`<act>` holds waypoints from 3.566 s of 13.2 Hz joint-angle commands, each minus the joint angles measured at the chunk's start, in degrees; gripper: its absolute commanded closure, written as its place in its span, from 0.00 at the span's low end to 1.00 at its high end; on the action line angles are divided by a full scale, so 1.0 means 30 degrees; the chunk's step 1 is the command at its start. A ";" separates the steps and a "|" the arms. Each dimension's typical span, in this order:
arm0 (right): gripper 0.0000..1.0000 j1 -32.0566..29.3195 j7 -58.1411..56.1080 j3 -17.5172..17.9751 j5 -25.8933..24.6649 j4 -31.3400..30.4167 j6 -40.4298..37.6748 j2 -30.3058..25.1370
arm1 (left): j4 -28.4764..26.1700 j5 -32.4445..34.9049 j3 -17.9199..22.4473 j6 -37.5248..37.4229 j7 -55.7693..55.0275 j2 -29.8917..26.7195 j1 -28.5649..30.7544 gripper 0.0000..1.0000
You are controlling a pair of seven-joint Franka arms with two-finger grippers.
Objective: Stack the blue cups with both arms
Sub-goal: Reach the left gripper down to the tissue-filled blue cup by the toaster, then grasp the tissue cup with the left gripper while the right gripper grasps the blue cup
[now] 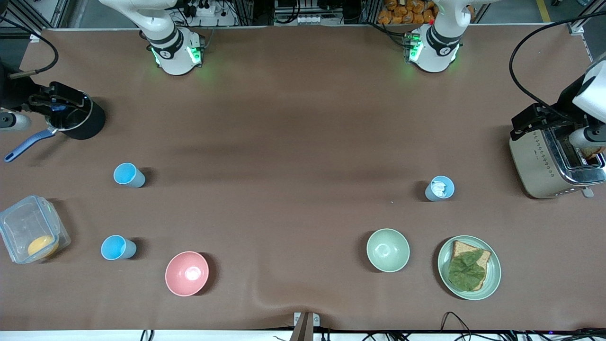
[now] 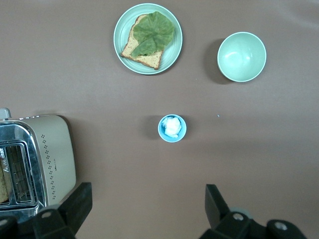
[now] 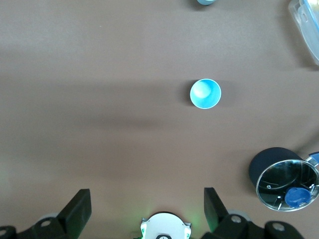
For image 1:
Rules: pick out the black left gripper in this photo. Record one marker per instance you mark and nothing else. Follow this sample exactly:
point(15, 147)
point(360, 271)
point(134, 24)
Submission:
point(566, 99)

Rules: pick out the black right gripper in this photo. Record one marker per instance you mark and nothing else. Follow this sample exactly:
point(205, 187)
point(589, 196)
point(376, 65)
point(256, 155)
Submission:
point(15, 90)

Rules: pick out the light blue plastic cup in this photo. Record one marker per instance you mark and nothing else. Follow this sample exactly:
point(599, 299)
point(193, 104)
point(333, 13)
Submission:
point(125, 174)
point(432, 194)
point(113, 247)

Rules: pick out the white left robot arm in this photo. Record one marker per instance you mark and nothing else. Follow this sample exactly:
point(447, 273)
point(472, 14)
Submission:
point(433, 52)

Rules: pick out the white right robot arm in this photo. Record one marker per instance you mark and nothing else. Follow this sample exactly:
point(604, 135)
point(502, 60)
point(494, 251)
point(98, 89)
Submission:
point(173, 52)

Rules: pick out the beige metal toaster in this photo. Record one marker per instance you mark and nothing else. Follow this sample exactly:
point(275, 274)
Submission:
point(530, 161)

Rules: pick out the brown toast slice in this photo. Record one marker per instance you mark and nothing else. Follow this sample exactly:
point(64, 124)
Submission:
point(592, 151)

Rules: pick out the crumpled white paper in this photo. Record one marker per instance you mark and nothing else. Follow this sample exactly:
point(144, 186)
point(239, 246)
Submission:
point(439, 188)

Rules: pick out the clear plastic container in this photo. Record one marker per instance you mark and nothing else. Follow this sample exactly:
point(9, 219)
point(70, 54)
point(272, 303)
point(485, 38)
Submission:
point(19, 222)

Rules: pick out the orange fruit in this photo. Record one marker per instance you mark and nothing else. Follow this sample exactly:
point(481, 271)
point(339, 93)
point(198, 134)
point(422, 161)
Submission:
point(41, 246)

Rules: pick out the brown bread slice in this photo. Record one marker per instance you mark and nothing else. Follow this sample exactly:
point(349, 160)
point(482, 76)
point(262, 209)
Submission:
point(466, 247)

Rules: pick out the bag of orange fruits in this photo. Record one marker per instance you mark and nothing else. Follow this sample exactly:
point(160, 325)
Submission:
point(407, 12)

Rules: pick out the pale green plate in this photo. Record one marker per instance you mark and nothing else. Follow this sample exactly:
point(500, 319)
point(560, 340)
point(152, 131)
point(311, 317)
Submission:
point(495, 279)

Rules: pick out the green lettuce leaf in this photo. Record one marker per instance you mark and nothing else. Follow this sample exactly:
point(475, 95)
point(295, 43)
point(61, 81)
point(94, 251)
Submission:
point(466, 272)

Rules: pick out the white power strip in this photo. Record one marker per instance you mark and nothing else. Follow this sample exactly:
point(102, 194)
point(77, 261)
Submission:
point(305, 20)
point(206, 10)

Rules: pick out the pale green bowl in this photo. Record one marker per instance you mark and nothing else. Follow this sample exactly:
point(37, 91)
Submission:
point(388, 250)

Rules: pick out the pink bowl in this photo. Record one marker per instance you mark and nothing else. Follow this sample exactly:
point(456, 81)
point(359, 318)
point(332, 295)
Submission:
point(187, 273)

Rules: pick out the brown table cloth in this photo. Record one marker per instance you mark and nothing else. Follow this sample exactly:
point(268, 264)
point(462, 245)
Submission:
point(303, 118)

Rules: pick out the metal corner bracket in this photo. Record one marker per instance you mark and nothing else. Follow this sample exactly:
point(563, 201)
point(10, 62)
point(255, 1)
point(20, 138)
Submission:
point(576, 28)
point(35, 37)

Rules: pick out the metal camera mount pole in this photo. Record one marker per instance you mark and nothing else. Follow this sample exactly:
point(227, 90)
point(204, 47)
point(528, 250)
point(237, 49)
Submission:
point(305, 327)

